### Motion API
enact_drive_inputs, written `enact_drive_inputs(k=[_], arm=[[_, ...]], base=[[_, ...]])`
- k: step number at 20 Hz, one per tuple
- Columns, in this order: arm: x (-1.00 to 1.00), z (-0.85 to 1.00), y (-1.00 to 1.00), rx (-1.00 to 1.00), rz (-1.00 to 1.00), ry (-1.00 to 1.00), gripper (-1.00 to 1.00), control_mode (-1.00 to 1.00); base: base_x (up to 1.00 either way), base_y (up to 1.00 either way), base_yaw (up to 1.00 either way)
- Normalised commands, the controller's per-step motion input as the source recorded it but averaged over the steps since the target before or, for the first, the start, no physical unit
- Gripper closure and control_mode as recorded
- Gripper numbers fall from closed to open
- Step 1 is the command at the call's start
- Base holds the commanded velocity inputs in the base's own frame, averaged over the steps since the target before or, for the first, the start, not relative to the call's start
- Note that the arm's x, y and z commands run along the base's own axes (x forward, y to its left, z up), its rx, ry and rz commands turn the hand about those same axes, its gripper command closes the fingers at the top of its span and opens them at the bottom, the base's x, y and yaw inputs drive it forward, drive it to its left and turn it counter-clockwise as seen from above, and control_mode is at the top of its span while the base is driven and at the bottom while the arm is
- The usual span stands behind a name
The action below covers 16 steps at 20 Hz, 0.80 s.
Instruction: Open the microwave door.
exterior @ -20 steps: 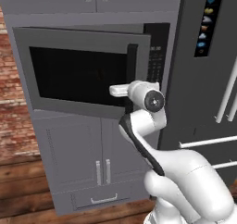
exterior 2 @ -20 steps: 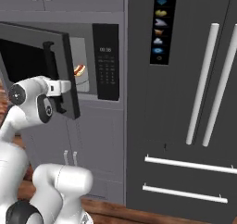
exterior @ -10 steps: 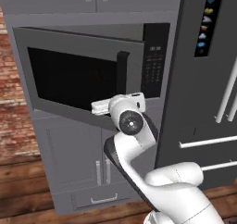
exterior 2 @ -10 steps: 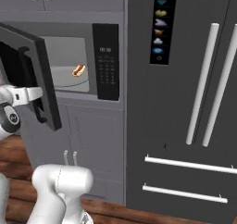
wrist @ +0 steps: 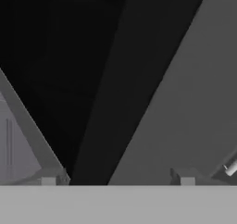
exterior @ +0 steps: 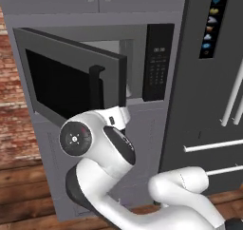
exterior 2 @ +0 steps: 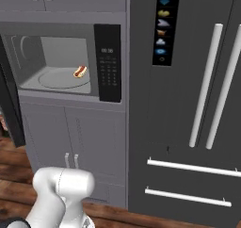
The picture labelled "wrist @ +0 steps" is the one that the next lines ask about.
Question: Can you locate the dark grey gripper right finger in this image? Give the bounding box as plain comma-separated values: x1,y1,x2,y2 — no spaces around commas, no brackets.
169,167,230,186

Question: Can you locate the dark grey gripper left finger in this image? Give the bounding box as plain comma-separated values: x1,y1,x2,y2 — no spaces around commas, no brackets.
12,166,71,186

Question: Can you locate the grey cupboard door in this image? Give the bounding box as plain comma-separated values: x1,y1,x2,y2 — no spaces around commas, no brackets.
0,92,43,185

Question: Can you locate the black microwave door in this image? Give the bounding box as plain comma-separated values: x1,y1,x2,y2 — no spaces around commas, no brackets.
0,0,211,186

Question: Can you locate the white cylindrical bar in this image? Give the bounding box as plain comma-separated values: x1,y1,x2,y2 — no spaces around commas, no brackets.
221,158,237,177

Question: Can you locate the thin grey cupboard handle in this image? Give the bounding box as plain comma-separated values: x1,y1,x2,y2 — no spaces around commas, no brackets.
5,118,15,168

